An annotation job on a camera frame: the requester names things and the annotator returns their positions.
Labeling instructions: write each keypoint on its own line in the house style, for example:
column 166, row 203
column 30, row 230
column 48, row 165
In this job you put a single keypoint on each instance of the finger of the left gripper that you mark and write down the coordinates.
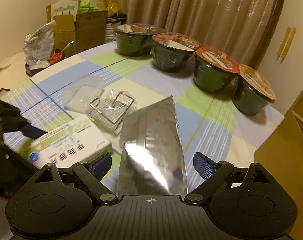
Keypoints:
column 27, row 130

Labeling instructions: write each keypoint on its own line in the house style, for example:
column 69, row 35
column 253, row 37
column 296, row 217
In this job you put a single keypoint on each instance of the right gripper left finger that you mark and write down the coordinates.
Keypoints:
column 88, row 178

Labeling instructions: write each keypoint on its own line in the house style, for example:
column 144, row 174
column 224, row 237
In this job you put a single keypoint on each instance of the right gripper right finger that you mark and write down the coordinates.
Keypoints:
column 214, row 175

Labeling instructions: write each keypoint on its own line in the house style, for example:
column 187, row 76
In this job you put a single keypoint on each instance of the white green medicine box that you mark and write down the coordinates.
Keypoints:
column 77, row 140

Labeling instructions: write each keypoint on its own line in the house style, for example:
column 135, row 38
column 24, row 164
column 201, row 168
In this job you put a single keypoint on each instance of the silver foil pouch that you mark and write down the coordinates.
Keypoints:
column 152, row 161

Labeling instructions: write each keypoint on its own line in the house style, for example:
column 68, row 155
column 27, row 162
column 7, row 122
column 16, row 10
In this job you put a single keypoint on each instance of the clear plastic blister tray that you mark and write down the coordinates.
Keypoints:
column 78, row 95

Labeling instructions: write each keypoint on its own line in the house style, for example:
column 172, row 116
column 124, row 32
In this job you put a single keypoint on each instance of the brown cardboard box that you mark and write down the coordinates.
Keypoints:
column 282, row 156

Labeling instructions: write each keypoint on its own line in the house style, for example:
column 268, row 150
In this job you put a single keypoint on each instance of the white printed plastic bag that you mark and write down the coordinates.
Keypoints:
column 40, row 44

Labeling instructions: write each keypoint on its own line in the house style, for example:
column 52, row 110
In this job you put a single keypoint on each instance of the orange-lid noodle bowl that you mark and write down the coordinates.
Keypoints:
column 253, row 91

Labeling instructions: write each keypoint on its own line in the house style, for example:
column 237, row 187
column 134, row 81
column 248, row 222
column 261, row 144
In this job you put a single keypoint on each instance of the red-lid noodle bowl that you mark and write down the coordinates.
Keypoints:
column 214, row 69

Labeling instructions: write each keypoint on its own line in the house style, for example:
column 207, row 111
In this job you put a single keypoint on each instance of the cardboard boxes stack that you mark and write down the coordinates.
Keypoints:
column 75, row 35

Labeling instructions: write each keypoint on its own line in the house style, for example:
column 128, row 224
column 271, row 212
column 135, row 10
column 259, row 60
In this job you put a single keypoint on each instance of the brown-lid noodle bowl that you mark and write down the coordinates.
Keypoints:
column 170, row 51

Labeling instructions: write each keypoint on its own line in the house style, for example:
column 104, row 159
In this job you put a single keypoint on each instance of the white decorative board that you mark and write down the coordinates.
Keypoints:
column 63, row 5

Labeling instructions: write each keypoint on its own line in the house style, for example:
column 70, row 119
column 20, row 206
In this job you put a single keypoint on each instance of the green paper box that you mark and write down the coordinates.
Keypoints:
column 87, row 6

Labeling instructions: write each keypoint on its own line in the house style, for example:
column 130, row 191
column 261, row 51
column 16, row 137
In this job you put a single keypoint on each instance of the dark-lid noodle bowl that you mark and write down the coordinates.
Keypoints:
column 134, row 39

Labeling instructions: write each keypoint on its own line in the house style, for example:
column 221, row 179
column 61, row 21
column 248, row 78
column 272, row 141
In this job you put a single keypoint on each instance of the yellow foil wrapping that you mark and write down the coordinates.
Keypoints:
column 111, row 7

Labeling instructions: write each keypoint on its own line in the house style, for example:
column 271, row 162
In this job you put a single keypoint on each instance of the beige patterned curtain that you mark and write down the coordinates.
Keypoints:
column 241, row 28

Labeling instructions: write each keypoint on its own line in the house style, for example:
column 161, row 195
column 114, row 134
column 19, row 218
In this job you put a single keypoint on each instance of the wire holder in plastic bag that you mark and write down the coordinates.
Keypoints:
column 109, row 111

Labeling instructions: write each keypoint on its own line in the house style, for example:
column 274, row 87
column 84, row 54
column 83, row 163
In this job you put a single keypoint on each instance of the yellow wall hanging strip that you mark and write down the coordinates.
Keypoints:
column 286, row 43

